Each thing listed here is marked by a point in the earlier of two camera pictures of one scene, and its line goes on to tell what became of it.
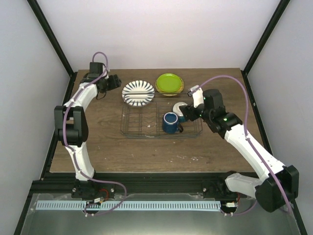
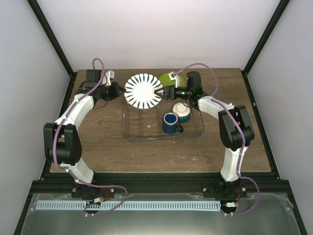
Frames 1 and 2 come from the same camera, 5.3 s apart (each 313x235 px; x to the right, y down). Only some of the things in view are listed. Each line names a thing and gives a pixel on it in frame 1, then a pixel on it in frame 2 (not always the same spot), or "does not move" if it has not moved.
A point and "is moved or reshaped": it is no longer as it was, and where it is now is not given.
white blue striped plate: [138, 93] is moved or reshaped
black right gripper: [187, 111] -> [167, 93]
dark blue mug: [170, 124] does not move
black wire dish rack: [146, 122] does not move
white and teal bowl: [176, 109] does not move
